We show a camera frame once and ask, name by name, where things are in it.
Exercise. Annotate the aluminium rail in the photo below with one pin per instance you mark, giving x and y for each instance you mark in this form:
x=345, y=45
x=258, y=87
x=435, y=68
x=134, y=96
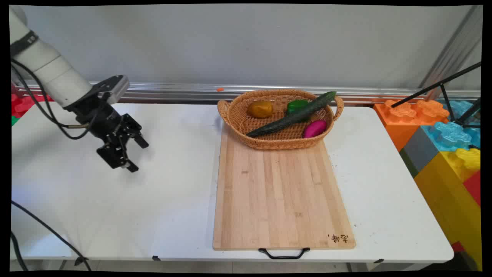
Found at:
x=173, y=91

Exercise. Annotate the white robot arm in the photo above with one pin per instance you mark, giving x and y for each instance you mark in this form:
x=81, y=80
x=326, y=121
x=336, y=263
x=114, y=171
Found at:
x=50, y=69

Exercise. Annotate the orange giant building block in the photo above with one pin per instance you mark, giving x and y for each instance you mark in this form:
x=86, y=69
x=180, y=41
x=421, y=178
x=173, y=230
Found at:
x=399, y=119

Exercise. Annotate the woven wicker basket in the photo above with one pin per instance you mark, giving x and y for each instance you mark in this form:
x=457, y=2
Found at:
x=269, y=140

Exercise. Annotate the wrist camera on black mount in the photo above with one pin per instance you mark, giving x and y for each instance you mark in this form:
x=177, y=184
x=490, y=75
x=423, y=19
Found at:
x=114, y=85

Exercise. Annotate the yellow toy pepper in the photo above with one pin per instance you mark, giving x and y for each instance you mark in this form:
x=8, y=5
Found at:
x=260, y=109

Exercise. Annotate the magenta toy sweet potato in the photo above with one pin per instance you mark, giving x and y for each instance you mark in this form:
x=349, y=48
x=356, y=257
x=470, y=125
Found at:
x=314, y=129

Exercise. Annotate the yellow giant building block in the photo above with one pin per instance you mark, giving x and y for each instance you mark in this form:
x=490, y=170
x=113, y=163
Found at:
x=449, y=204

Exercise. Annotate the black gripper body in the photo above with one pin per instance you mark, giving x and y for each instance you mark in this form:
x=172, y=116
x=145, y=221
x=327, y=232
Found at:
x=98, y=117

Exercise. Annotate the dark green toy cucumber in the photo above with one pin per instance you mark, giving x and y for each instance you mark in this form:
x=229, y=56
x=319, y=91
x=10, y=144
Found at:
x=284, y=121

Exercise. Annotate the black tripod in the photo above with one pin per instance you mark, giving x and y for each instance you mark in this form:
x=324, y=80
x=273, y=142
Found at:
x=446, y=81

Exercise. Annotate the grey giant building block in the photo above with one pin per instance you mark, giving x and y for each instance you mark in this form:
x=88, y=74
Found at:
x=421, y=150

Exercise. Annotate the green foam block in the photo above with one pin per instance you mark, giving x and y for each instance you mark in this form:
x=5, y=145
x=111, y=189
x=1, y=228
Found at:
x=14, y=120

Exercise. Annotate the blue giant building block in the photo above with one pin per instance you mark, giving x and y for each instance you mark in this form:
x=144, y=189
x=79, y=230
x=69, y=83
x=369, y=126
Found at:
x=449, y=134

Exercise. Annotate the green toy pepper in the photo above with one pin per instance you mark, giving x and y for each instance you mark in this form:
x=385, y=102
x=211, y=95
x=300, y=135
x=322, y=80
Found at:
x=296, y=105

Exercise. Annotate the aluminium frame post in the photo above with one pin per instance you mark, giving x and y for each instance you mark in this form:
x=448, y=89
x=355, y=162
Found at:
x=453, y=46

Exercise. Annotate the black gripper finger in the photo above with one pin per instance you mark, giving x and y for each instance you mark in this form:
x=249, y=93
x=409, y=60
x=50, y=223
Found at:
x=115, y=156
x=132, y=129

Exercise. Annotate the red foam blocks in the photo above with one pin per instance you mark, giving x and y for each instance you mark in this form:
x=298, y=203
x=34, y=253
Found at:
x=23, y=104

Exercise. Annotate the red giant building block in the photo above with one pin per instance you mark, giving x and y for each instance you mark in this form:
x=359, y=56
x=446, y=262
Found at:
x=473, y=187

